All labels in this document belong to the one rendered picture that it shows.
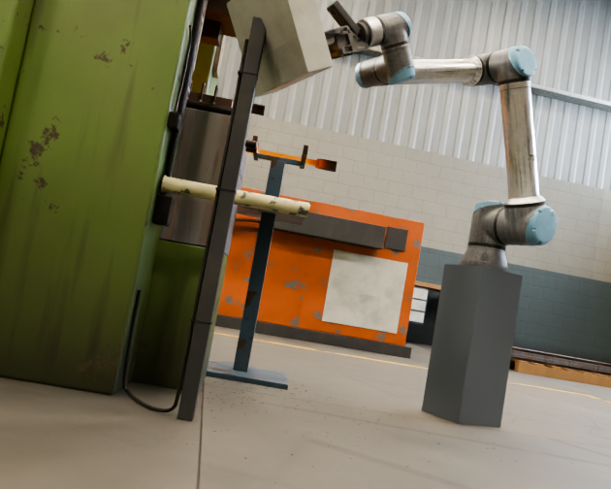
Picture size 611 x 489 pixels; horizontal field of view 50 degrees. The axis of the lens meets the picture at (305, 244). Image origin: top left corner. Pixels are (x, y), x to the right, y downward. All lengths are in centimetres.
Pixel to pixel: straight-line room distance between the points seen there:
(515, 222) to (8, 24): 181
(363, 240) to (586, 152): 661
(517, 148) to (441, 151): 816
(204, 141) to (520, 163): 116
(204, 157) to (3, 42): 68
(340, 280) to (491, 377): 341
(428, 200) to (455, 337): 795
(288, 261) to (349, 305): 68
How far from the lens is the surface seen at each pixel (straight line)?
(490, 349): 265
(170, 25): 204
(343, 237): 578
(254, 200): 194
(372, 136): 1043
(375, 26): 214
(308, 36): 173
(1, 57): 201
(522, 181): 258
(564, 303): 1139
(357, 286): 596
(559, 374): 759
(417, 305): 951
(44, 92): 205
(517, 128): 258
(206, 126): 223
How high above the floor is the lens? 35
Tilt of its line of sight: 5 degrees up
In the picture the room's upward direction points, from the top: 10 degrees clockwise
